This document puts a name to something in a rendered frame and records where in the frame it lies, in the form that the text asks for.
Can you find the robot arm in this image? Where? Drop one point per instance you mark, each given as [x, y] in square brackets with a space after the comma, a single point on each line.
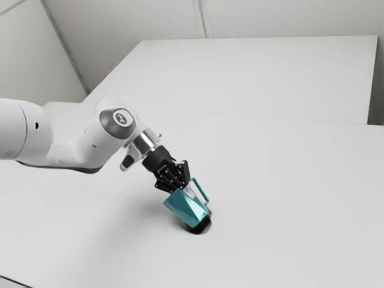
[69, 144]

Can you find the teal faceted mug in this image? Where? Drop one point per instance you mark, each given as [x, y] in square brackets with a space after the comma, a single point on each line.
[187, 208]

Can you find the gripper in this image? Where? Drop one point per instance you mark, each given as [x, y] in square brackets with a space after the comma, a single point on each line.
[158, 162]

